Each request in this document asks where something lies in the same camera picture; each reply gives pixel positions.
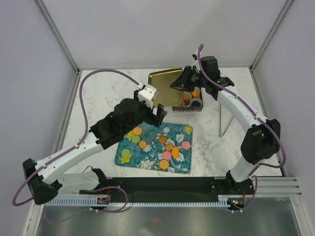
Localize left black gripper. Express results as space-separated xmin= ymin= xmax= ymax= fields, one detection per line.
xmin=123 ymin=90 xmax=167 ymax=135

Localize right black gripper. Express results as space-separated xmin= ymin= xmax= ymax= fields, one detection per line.
xmin=170 ymin=66 xmax=207 ymax=92

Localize orange flower cookie top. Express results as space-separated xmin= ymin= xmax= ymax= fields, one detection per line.
xmin=191 ymin=90 xmax=199 ymax=97

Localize orange flower cookie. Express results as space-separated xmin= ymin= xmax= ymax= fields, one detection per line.
xmin=171 ymin=147 xmax=180 ymax=159
xmin=191 ymin=90 xmax=199 ymax=97

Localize gold tin lid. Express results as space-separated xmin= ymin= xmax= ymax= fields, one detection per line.
xmin=148 ymin=68 xmax=183 ymax=107

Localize square cookie tin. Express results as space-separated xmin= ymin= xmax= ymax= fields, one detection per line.
xmin=172 ymin=87 xmax=203 ymax=112

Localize black round cookie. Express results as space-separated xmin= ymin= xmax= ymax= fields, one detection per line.
xmin=191 ymin=100 xmax=201 ymax=107

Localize metal tongs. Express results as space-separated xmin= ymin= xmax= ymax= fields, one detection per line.
xmin=219 ymin=104 xmax=234 ymax=138

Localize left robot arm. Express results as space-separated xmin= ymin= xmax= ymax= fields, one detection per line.
xmin=22 ymin=86 xmax=167 ymax=205

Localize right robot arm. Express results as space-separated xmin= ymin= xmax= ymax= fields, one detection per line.
xmin=170 ymin=54 xmax=281 ymax=194

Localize white paper cup bottom right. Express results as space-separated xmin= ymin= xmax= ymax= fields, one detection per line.
xmin=189 ymin=97 xmax=203 ymax=107

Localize orange round cookie mid right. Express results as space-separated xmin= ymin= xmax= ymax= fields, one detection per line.
xmin=165 ymin=144 xmax=174 ymax=151

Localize teal floral tray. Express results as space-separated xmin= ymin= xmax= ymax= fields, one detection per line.
xmin=115 ymin=122 xmax=193 ymax=174

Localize green round cookie upper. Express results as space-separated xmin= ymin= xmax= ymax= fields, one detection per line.
xmin=131 ymin=135 xmax=141 ymax=144

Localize green round cookie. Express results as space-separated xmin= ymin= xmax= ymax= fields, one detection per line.
xmin=121 ymin=149 xmax=131 ymax=157
xmin=131 ymin=135 xmax=141 ymax=144

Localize pink round cookie right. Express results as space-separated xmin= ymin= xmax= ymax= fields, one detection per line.
xmin=181 ymin=141 xmax=191 ymax=150

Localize pink round cookie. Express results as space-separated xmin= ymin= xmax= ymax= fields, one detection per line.
xmin=181 ymin=141 xmax=191 ymax=150
xmin=162 ymin=151 xmax=172 ymax=160

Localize orange flower cookie lower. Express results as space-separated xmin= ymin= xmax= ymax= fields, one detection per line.
xmin=171 ymin=147 xmax=180 ymax=159

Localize pink round cookie lower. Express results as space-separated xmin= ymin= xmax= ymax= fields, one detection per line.
xmin=162 ymin=151 xmax=172 ymax=160

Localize orange round cookie bottom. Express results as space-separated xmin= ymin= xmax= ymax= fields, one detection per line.
xmin=159 ymin=159 xmax=169 ymax=170

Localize green round cookie lower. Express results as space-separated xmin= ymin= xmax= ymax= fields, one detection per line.
xmin=121 ymin=149 xmax=131 ymax=157

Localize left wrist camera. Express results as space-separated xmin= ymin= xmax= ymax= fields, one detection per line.
xmin=138 ymin=84 xmax=158 ymax=109

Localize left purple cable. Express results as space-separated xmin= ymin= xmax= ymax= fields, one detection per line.
xmin=12 ymin=69 xmax=146 ymax=212

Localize black mounting base plate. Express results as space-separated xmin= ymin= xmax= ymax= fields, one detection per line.
xmin=78 ymin=176 xmax=255 ymax=204

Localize aluminium frame rail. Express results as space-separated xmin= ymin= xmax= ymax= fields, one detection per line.
xmin=33 ymin=176 xmax=303 ymax=197

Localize white cable duct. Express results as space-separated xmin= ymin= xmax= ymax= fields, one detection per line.
xmin=45 ymin=196 xmax=230 ymax=207

